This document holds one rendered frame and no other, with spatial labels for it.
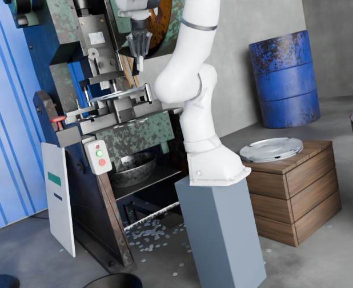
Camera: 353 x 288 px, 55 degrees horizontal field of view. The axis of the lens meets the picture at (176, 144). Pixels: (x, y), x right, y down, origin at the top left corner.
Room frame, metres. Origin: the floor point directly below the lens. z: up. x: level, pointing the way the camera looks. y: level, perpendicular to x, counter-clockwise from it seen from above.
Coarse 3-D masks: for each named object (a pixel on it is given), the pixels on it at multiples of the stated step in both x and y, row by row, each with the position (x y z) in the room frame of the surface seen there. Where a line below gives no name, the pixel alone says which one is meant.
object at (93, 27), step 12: (84, 24) 1.72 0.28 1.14; (96, 24) 1.75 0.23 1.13; (84, 36) 1.71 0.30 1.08; (96, 36) 1.74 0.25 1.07; (108, 36) 1.77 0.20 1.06; (96, 48) 1.73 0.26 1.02; (108, 48) 1.76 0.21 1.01; (84, 60) 1.74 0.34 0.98; (96, 60) 1.69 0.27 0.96; (108, 60) 1.72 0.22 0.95; (84, 72) 1.79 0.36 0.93; (96, 72) 1.71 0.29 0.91; (108, 72) 1.71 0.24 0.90
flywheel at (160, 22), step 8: (168, 0) 1.74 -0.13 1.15; (160, 8) 1.88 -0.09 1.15; (168, 8) 1.76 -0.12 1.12; (152, 16) 1.97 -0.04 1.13; (160, 16) 1.90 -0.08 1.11; (168, 16) 1.77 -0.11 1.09; (152, 24) 1.98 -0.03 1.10; (160, 24) 1.85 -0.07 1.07; (168, 24) 1.79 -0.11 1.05; (152, 32) 2.00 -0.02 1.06; (160, 32) 1.86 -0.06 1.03; (152, 40) 1.95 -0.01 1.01; (160, 40) 1.88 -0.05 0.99; (152, 48) 1.97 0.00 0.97
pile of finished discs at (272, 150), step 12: (252, 144) 1.69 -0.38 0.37; (264, 144) 1.64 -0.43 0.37; (276, 144) 1.57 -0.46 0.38; (288, 144) 1.54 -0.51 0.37; (300, 144) 1.49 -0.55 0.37; (240, 156) 1.57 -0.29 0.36; (252, 156) 1.50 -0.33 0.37; (264, 156) 1.45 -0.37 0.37; (276, 156) 1.41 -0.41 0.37; (288, 156) 1.41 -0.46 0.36
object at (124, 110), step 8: (120, 96) 1.52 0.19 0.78; (128, 96) 1.54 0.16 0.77; (112, 104) 1.64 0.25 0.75; (120, 104) 1.65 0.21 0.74; (128, 104) 1.67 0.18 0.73; (112, 112) 1.67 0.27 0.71; (120, 112) 1.64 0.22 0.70; (128, 112) 1.66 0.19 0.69; (120, 120) 1.64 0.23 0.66; (128, 120) 1.66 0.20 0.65
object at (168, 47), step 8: (176, 0) 1.66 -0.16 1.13; (176, 8) 1.68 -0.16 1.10; (176, 16) 1.70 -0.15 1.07; (176, 24) 1.74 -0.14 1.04; (168, 32) 1.74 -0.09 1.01; (176, 32) 1.78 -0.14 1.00; (168, 40) 1.79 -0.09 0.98; (176, 40) 1.83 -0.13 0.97; (128, 48) 2.38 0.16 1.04; (160, 48) 1.82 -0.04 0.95; (168, 48) 1.87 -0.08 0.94; (128, 56) 2.15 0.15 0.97; (152, 56) 1.91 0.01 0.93; (160, 56) 2.00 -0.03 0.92
